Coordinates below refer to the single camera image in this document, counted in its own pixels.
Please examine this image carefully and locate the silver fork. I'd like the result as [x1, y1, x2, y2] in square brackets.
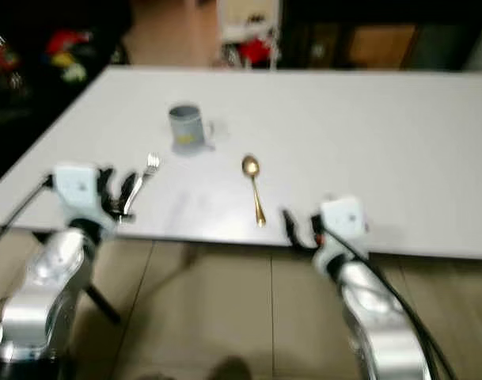
[123, 153, 162, 216]

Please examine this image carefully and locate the gold spoon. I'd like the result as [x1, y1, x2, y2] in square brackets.
[241, 155, 268, 228]

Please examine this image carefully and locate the grey mug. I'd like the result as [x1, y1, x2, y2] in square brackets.
[168, 103, 215, 153]

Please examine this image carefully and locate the black table leg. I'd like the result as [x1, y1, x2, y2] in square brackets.
[85, 285, 123, 325]

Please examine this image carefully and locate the red and yellow toy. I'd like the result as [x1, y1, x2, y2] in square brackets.
[45, 29, 93, 85]

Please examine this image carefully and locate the shiny packet with red print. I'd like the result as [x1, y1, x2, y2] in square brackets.
[0, 30, 29, 89]

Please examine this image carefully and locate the red bag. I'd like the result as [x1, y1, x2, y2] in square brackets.
[235, 35, 275, 69]

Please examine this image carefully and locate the brown cabinet door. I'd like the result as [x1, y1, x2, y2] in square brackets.
[346, 23, 421, 69]

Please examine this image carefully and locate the white box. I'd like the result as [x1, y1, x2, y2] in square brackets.
[218, 0, 283, 46]

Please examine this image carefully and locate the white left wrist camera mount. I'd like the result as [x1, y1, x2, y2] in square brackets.
[51, 163, 104, 220]

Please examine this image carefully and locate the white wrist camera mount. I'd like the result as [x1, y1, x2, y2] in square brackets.
[319, 196, 367, 245]
[51, 163, 104, 220]

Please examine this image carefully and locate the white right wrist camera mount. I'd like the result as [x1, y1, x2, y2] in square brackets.
[319, 196, 367, 245]

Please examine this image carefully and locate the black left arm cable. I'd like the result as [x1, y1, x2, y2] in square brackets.
[0, 176, 55, 238]

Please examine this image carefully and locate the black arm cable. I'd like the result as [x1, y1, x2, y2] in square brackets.
[321, 225, 458, 380]
[0, 176, 55, 238]

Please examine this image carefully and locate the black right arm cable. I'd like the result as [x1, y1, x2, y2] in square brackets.
[321, 225, 458, 380]

